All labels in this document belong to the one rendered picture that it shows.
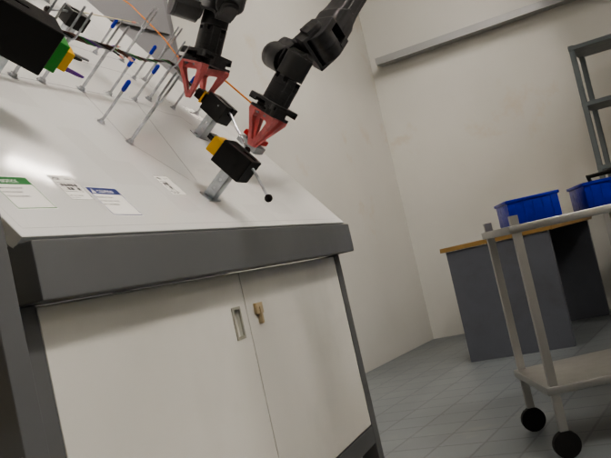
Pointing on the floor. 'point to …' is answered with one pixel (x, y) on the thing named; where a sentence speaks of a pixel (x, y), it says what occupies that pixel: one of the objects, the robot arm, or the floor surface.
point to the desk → (549, 281)
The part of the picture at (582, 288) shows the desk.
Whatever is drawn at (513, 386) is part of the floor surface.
